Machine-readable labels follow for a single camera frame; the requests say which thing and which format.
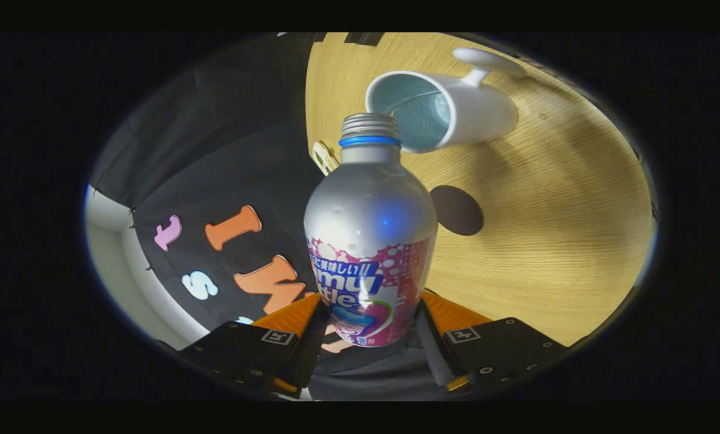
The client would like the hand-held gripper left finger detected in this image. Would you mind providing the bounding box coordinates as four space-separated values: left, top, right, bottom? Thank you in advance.
179 292 330 400

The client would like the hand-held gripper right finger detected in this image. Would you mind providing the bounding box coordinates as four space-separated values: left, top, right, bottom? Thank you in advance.
416 291 568 395

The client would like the dark round coaster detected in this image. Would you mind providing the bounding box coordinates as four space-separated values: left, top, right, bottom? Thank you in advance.
429 185 484 236

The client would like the silver juice bottle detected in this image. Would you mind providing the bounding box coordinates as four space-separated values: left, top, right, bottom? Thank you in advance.
304 113 439 348

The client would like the white cup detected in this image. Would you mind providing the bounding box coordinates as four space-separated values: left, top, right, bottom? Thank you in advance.
365 48 526 153

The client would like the wooden table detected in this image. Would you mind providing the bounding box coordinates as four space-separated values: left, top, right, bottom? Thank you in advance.
305 33 656 347

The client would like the small white dish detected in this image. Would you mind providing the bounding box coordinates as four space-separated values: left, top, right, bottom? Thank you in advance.
311 141 340 176

